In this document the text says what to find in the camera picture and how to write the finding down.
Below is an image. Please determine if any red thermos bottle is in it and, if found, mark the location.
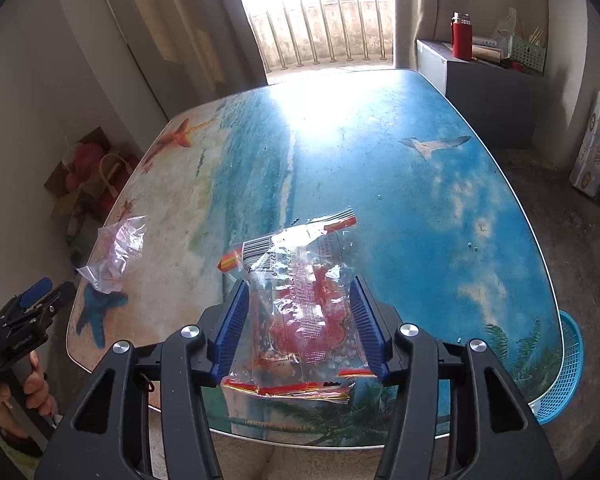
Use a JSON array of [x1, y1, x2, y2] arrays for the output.
[[451, 12, 472, 61]]

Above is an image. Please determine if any toilet paper roll pack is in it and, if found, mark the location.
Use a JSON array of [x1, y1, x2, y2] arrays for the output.
[[569, 90, 600, 197]]

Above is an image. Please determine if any beige curtain left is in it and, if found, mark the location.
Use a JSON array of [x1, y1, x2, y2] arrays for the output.
[[49, 0, 269, 137]]

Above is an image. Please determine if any grey cabinet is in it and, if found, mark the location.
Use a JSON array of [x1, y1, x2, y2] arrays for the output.
[[416, 40, 547, 148]]

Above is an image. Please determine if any blue plastic mesh basket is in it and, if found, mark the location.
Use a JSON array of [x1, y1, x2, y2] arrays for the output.
[[533, 311, 584, 425]]

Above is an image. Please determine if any clear plastic bottle on cabinet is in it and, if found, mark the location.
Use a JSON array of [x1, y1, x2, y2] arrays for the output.
[[492, 8, 517, 58]]

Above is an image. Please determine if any small clear plastic bag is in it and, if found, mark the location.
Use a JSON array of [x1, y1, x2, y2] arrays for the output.
[[78, 216, 147, 294]]

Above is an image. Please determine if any white fluffy blanket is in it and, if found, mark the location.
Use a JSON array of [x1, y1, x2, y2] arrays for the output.
[[212, 432, 382, 479]]

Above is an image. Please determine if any clear bag with red contents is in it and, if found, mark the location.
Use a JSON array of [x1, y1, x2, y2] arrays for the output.
[[218, 208, 372, 404]]

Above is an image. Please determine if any green plastic storage basket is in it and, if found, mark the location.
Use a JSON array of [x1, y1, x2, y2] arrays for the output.
[[508, 36, 546, 73]]

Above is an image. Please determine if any cardboard box with clutter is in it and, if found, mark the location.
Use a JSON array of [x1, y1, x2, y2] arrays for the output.
[[44, 128, 140, 268]]

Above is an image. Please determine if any person's left hand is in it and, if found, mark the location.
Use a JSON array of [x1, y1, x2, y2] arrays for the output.
[[0, 351, 59, 441]]

